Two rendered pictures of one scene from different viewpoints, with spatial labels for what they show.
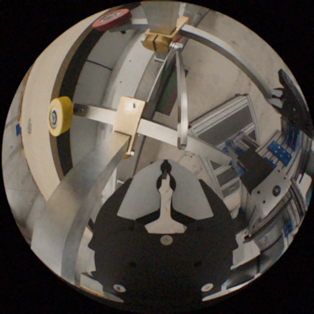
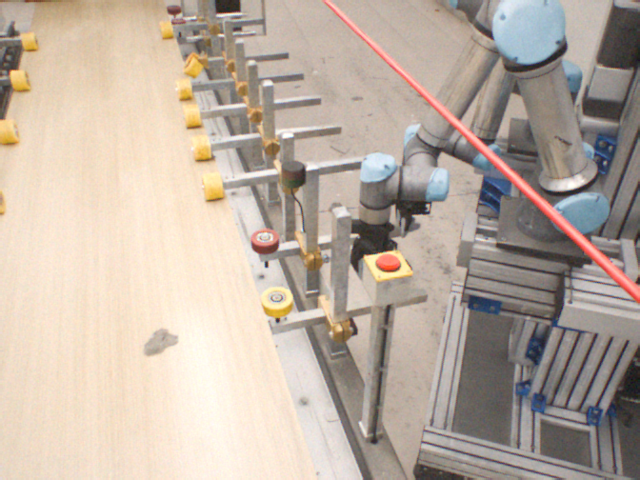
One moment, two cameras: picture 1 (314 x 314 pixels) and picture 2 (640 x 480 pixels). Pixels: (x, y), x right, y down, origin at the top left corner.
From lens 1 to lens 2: 1.49 m
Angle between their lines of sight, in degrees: 78
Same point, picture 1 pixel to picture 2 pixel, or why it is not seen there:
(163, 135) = (361, 304)
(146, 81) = not seen: hidden behind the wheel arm
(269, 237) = (523, 210)
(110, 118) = (319, 312)
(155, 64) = (309, 300)
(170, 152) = not seen: outside the picture
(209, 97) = (408, 379)
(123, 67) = not seen: hidden behind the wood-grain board
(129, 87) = (292, 347)
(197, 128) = (435, 418)
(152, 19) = (310, 239)
